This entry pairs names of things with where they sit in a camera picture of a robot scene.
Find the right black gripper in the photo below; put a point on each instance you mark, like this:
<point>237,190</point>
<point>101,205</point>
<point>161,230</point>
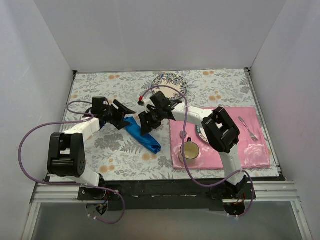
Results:
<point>148,120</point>

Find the green rimmed white plate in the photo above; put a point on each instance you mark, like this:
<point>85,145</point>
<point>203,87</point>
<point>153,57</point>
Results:
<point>201,134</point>

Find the floral tablecloth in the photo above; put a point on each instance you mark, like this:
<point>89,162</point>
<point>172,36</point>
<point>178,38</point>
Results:
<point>119,157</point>

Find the blue floral plate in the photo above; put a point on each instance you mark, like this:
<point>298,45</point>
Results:
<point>172,80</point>

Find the cream enamel mug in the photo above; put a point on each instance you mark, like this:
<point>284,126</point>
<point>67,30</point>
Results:
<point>190,150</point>

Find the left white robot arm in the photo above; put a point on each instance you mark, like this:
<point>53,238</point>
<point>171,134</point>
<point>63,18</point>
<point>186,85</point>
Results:
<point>66,153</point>

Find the silver fork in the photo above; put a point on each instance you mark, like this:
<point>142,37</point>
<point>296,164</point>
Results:
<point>252,136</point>

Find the silver spoon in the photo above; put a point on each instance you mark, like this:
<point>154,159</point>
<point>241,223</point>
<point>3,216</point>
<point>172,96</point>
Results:
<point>183,134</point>

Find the aluminium frame rail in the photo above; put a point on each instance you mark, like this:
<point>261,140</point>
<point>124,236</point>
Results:
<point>264,190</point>

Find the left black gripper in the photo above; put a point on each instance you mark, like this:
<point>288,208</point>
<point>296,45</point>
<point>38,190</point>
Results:
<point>116,114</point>

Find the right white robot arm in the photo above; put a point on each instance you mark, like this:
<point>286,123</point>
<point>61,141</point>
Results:
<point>221,131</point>

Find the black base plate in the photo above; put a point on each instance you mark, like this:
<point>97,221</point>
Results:
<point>170,194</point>

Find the blue cloth napkin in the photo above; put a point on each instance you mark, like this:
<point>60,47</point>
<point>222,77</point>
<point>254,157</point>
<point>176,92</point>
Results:
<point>147,140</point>

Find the pink placemat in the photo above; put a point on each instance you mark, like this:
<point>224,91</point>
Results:
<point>251,154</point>

